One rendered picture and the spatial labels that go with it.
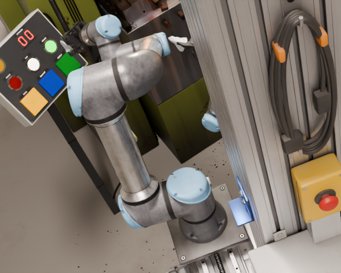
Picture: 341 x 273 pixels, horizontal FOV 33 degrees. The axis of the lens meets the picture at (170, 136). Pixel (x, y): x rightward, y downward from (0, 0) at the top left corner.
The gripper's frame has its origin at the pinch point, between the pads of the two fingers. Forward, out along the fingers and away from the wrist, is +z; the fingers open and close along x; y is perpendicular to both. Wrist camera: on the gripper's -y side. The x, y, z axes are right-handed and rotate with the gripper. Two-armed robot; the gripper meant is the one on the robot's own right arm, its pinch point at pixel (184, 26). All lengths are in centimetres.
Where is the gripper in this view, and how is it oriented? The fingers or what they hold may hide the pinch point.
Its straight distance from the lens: 218.3
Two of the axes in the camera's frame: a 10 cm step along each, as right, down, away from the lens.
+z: -4.9, -5.8, 6.6
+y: 2.6, 6.2, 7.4
